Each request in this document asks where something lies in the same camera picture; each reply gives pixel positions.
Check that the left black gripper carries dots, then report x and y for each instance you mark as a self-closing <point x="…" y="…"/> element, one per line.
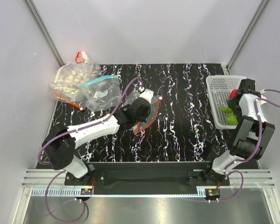
<point x="143" y="119"/>

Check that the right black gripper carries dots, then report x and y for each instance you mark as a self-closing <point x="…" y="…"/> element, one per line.
<point x="230" y="103"/>

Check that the clear bag orange zipper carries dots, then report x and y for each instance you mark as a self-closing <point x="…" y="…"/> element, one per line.
<point x="154" y="107"/>

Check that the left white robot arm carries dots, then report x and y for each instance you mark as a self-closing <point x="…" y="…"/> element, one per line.
<point x="60" y="144"/>

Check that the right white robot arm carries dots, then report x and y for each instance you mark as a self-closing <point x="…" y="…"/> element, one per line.
<point x="250" y="137"/>

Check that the clear bag teal zipper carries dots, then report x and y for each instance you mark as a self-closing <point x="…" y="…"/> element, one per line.
<point x="102" y="93"/>

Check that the bag of round biscuits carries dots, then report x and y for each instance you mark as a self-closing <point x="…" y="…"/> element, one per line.
<point x="66" y="83"/>

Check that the small bag orange zipper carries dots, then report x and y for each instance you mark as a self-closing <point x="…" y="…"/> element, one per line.
<point x="82" y="58"/>

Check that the red apple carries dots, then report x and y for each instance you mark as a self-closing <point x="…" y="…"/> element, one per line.
<point x="233" y="93"/>

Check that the white plastic basket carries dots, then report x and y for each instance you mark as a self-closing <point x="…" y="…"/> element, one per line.
<point x="219" y="88"/>

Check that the green leafy vegetable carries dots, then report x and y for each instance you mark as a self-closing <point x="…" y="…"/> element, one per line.
<point x="226" y="109"/>

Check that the green round fruit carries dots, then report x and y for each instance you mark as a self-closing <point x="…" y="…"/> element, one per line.
<point x="231" y="119"/>

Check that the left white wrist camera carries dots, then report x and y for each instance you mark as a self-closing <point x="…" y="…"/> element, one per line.
<point x="147" y="95"/>

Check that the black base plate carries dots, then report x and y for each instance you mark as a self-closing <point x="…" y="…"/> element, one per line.
<point x="161" y="176"/>

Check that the right aluminium frame post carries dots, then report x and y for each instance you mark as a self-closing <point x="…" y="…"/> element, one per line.
<point x="248" y="31"/>

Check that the aluminium frame post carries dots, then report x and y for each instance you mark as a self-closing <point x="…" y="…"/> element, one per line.
<point x="42" y="27"/>
<point x="248" y="31"/>

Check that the white slotted cable duct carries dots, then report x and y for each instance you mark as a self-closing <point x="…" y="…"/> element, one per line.
<point x="84" y="192"/>

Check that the front aluminium rail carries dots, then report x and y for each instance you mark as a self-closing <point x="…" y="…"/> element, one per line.
<point x="253" y="178"/>

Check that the left aluminium frame post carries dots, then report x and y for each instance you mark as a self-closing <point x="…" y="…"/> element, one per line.
<point x="42" y="27"/>

